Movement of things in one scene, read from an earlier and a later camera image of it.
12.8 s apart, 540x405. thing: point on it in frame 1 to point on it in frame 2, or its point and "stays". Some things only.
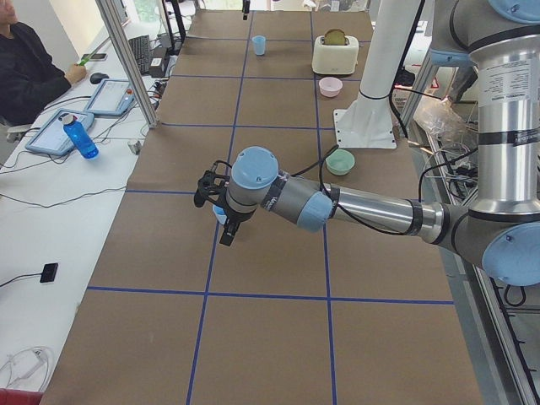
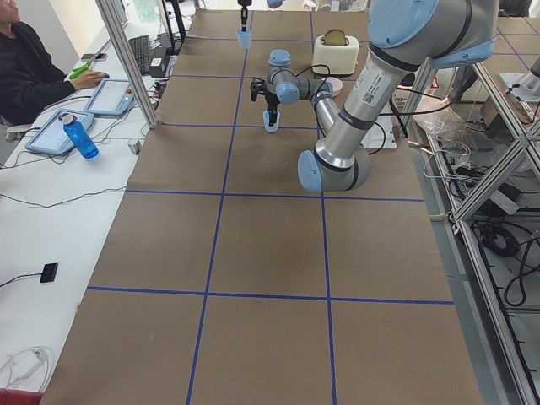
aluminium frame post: (109, 12) stays
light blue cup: (259, 44) to (244, 38)
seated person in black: (31, 76) stays
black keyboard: (140, 48) stays
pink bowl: (330, 86) stays
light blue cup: (219, 213) to (275, 126)
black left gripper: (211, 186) to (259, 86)
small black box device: (48, 272) stays
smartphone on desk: (98, 56) stays
